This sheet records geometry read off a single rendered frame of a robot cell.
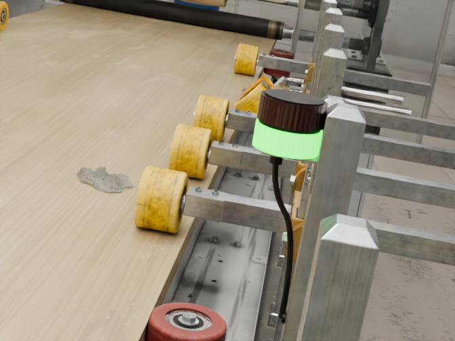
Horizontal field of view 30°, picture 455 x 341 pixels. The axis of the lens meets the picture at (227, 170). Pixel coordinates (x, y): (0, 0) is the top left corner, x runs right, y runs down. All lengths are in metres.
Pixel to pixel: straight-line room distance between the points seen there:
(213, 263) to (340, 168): 1.03
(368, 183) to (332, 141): 0.58
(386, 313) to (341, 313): 2.72
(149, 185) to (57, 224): 0.13
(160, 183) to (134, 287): 0.18
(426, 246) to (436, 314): 2.26
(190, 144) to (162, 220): 0.26
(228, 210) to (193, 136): 0.26
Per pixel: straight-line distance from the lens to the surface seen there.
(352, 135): 0.74
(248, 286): 1.68
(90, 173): 1.27
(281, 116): 0.73
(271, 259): 1.61
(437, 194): 1.34
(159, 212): 1.06
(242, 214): 1.08
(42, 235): 1.05
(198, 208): 1.08
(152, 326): 0.86
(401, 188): 1.33
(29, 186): 1.21
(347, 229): 0.51
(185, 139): 1.30
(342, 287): 0.52
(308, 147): 0.74
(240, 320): 1.54
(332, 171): 0.75
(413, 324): 3.21
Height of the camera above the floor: 1.30
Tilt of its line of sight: 17 degrees down
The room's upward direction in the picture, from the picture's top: 9 degrees clockwise
